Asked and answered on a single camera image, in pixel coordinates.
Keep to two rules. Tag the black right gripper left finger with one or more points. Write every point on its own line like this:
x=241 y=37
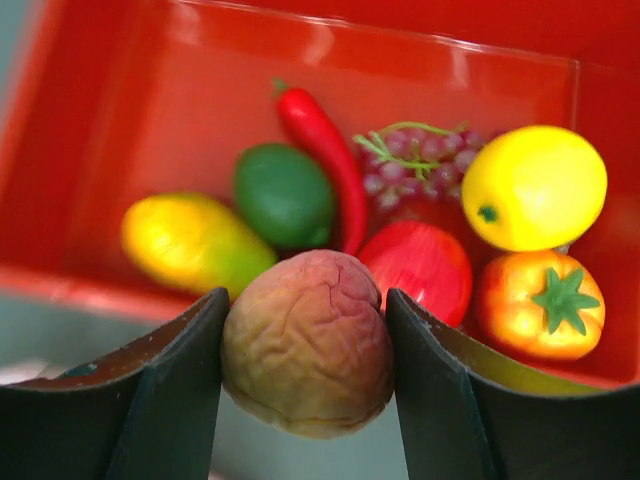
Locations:
x=147 y=410

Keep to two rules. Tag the yellow mango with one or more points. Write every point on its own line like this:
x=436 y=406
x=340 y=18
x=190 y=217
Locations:
x=191 y=242

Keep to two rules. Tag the purple grape bunch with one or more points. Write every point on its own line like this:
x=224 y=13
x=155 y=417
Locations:
x=415 y=161

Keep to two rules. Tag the green avocado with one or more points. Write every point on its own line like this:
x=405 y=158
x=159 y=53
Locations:
x=285 y=196

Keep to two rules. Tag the red chili pepper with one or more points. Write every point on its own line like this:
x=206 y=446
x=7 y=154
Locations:
x=312 y=129

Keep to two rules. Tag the red apple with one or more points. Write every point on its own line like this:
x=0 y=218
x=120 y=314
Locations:
x=426 y=262

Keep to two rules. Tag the orange bell pepper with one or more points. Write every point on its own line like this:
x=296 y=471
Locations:
x=543 y=305

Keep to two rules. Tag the pink wrinkled peach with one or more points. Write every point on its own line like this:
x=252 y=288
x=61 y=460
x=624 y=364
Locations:
x=306 y=349

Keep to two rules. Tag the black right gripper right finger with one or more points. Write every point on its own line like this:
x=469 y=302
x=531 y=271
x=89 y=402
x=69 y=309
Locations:
x=469 y=412

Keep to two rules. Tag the fruit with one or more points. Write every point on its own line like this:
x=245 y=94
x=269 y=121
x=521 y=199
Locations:
x=534 y=188

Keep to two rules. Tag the red plastic tray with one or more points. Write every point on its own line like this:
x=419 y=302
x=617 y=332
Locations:
x=117 y=100

